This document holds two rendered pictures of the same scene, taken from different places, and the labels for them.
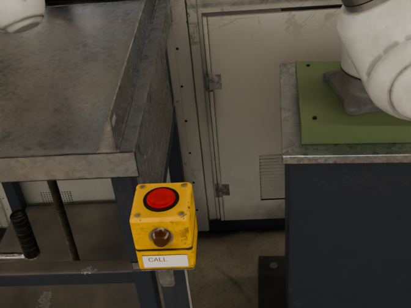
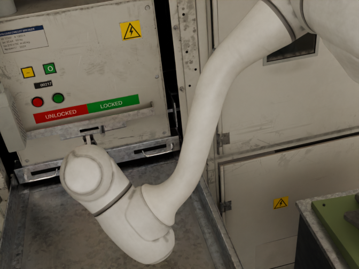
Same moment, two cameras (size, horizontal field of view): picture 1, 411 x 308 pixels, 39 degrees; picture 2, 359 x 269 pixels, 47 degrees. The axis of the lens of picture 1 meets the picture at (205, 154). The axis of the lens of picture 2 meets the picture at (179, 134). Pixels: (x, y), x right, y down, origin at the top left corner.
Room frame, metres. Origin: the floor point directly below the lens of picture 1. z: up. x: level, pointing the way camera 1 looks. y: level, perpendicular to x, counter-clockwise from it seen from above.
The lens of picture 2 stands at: (0.43, 0.38, 1.70)
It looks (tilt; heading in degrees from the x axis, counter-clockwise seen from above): 34 degrees down; 345
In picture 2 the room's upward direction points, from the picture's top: 6 degrees counter-clockwise
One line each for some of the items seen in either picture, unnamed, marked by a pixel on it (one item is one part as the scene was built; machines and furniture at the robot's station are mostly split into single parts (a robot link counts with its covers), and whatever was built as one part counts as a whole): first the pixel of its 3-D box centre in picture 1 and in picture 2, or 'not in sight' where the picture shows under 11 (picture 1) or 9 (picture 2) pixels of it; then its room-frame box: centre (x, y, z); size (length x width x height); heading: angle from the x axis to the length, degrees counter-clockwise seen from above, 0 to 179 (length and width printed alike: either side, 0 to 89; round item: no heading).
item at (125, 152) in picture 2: not in sight; (99, 155); (1.57, 0.36, 0.89); 0.54 x 0.05 x 0.06; 84
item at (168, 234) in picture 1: (160, 239); not in sight; (0.57, 0.07, 0.87); 0.03 x 0.01 x 0.03; 84
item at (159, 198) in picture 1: (161, 200); not in sight; (0.61, 0.07, 0.90); 0.04 x 0.04 x 0.02
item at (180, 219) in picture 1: (165, 225); not in sight; (0.61, 0.07, 0.85); 0.08 x 0.08 x 0.10; 84
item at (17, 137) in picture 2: not in sight; (8, 118); (1.51, 0.57, 1.14); 0.08 x 0.05 x 0.17; 174
